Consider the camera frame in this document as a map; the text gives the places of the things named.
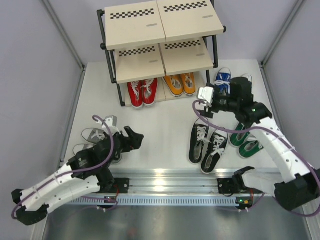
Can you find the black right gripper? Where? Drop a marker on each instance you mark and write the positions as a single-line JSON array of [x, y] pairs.
[[207, 112]]

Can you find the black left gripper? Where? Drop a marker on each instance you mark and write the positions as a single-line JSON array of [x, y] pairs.
[[134, 142]]

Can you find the orange sneaker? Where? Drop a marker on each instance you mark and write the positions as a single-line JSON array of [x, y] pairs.
[[173, 82], [188, 82]]

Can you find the grey sneaker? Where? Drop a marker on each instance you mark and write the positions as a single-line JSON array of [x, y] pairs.
[[80, 147], [93, 135]]

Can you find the red sneaker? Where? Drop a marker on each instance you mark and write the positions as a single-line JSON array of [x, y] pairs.
[[135, 93], [150, 91]]

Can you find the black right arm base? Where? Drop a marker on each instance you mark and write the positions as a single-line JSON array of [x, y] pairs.
[[235, 185]]

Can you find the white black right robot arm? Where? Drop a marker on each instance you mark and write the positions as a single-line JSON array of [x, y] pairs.
[[299, 182]]

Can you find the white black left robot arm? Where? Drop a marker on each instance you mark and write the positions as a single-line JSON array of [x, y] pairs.
[[87, 172]]

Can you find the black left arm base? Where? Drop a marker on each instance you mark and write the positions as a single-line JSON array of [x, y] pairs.
[[116, 186]]

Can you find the beige black shoe shelf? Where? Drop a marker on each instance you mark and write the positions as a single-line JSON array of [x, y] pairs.
[[152, 40]]

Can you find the left blue sneaker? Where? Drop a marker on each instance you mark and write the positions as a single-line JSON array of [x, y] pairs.
[[222, 80]]

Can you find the blue sneaker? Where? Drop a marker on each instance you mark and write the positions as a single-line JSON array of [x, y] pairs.
[[222, 80], [248, 77]]

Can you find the right blue sneaker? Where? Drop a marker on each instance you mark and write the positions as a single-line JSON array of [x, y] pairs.
[[248, 77]]

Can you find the left black sneaker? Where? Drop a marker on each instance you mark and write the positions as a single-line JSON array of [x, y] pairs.
[[198, 139]]

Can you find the black sneaker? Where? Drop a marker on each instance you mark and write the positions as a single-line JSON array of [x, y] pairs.
[[198, 139], [215, 150]]

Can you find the right black sneaker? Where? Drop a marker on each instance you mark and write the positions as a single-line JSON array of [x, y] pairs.
[[215, 150]]

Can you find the left green sneaker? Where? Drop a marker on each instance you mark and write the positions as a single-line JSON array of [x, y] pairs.
[[237, 139]]

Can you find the green sneaker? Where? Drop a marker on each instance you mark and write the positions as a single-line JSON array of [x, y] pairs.
[[237, 139], [250, 148]]

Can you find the right green sneaker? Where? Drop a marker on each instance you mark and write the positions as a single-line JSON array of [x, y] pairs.
[[250, 148]]

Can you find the grey aluminium corner post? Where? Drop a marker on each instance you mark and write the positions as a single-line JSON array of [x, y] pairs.
[[293, 13]]

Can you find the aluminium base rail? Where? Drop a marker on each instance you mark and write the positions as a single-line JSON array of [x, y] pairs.
[[165, 175]]

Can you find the left grey corner post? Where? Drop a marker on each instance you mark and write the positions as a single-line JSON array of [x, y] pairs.
[[63, 33]]

